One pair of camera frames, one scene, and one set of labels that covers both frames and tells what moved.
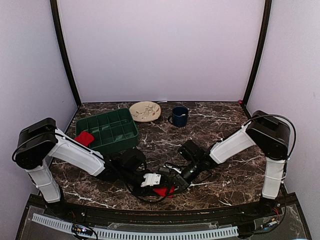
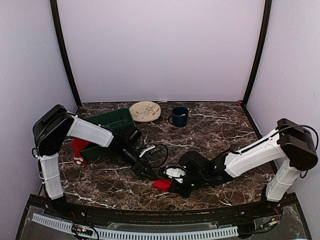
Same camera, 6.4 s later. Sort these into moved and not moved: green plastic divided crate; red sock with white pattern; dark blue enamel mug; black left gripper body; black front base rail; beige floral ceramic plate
Moved: red sock with white pattern; black left gripper body
Not moved: beige floral ceramic plate; green plastic divided crate; black front base rail; dark blue enamel mug
